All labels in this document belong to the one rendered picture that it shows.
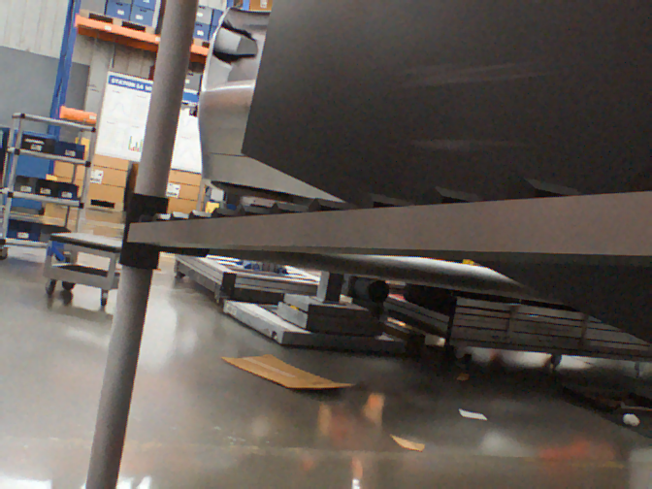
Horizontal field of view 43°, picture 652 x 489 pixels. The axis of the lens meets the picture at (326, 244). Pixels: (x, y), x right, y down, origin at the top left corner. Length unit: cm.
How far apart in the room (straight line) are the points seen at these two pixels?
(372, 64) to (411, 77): 6
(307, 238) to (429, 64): 14
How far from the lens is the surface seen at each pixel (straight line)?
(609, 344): 555
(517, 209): 26
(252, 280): 538
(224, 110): 356
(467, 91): 43
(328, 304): 460
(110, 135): 1078
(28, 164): 1046
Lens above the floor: 79
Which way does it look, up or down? 3 degrees down
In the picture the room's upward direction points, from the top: 10 degrees clockwise
